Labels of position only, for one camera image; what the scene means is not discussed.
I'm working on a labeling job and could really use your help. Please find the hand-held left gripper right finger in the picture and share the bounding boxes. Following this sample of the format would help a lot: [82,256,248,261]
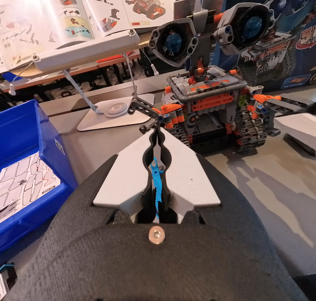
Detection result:
[158,128,221,224]

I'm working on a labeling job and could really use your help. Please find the blue brick separator tool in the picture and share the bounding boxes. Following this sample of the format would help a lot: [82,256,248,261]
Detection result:
[151,157,164,220]

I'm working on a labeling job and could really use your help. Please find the tracked toy robot vehicle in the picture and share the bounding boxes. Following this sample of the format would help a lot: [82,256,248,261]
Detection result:
[128,0,315,153]

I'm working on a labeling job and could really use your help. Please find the glossy building instruction booklet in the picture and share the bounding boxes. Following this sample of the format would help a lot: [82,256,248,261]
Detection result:
[0,0,174,72]

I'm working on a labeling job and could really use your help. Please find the clear sticker sheet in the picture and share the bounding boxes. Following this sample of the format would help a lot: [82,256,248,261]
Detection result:
[0,151,62,220]

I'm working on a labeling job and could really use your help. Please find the blue toy box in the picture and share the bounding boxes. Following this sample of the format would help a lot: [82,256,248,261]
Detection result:
[184,0,316,92]

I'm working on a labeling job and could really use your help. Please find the blue plastic bin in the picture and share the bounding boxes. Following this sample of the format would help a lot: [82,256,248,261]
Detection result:
[0,99,78,253]

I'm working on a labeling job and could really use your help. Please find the white document stand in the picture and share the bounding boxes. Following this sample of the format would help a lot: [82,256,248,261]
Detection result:
[7,28,161,132]

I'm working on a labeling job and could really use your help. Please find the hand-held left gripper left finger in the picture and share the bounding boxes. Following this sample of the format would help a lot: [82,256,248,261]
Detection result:
[93,128,158,224]

